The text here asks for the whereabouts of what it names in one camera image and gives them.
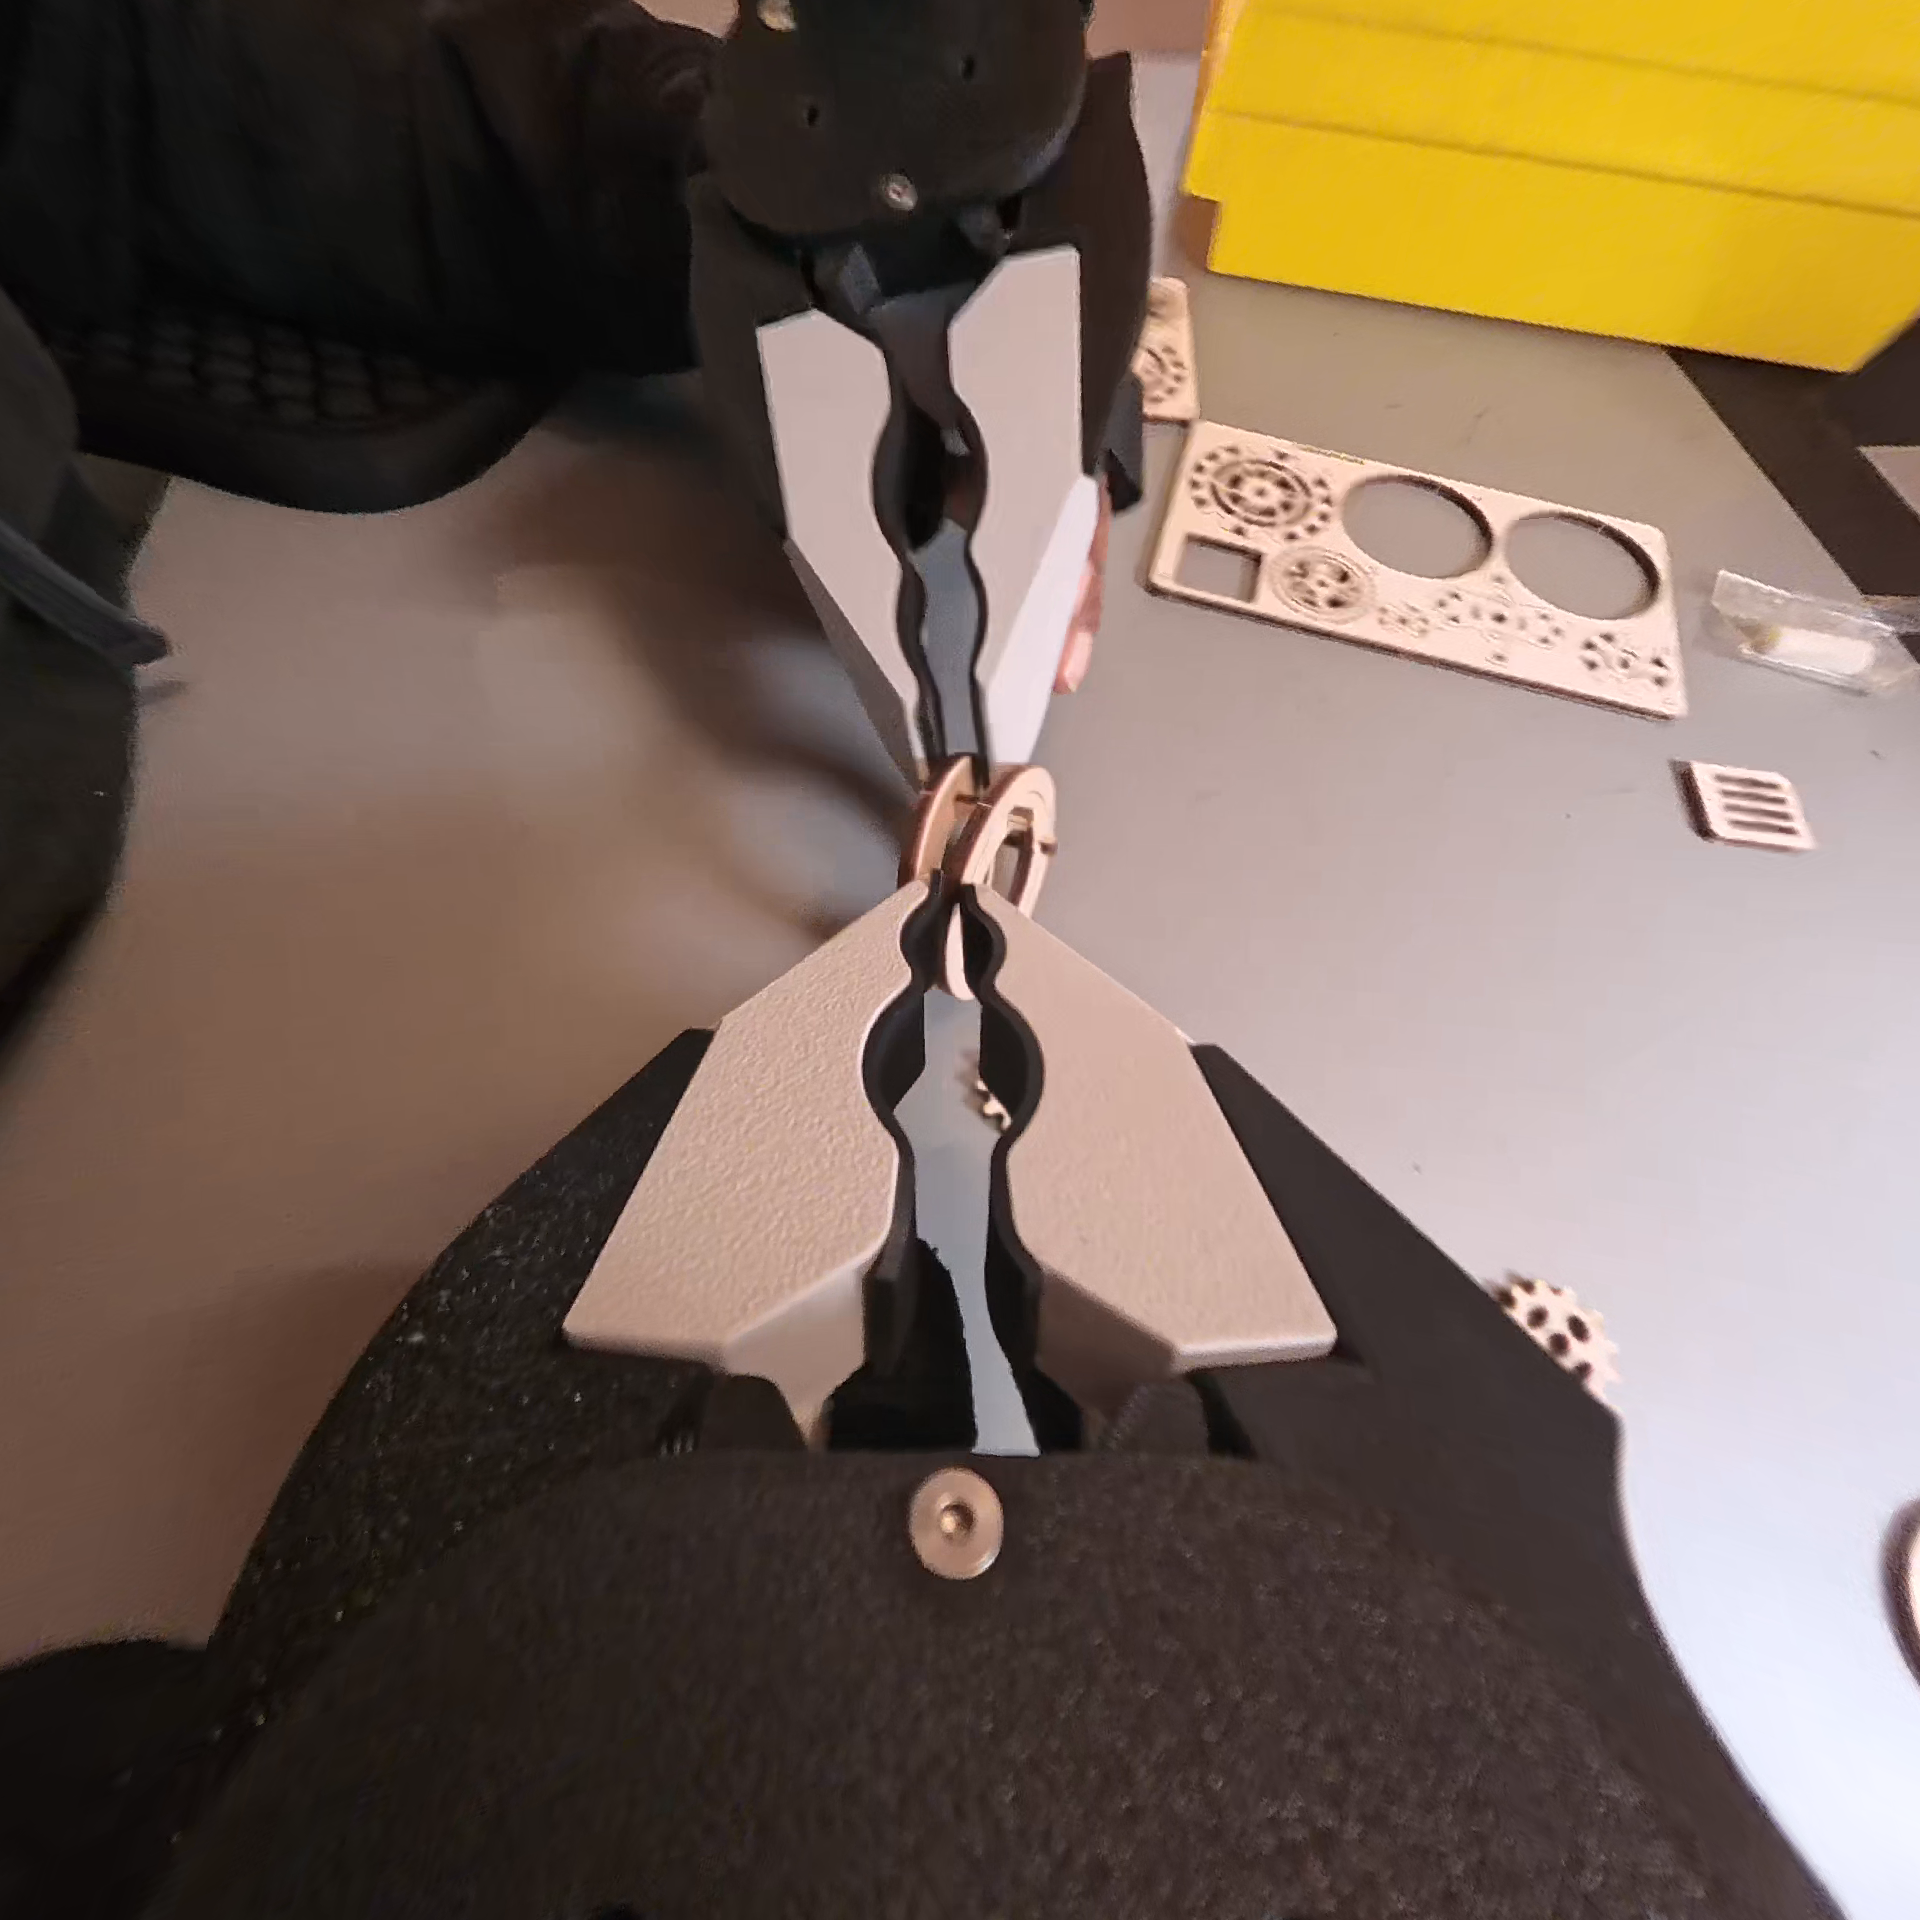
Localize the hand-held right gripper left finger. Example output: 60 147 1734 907
559 880 939 1454

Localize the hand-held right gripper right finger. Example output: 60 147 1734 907
961 880 1340 1454

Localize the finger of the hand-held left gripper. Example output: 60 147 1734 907
756 294 965 785
944 243 1107 785

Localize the laser-cut wooden parts sheet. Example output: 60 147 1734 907
1145 421 1693 722
1132 276 1201 427

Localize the wooden ring base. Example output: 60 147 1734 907
897 756 1064 1000

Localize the yellow plastic bin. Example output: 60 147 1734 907
1176 0 1920 375

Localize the person's left forearm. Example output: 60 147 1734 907
0 0 724 395

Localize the person's left hand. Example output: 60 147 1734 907
1054 479 1116 697

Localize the small slotted wooden piece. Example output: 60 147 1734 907
1676 759 1818 856

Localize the clear plastic parts bag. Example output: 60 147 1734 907
1710 568 1920 697

